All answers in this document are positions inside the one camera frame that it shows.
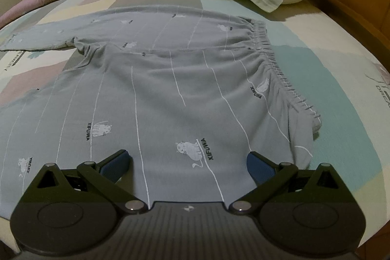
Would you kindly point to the patchwork pastel bed sheet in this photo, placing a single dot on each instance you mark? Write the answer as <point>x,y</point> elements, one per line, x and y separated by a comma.
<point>336,75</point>

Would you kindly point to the grey patterned pyjama trousers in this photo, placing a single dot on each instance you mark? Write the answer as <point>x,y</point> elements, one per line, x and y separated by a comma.
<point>188,93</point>

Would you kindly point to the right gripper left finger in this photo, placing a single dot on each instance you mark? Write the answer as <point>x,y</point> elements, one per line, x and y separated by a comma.
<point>64,212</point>

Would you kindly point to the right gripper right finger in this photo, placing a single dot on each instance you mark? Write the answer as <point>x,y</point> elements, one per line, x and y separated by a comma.
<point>302,212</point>

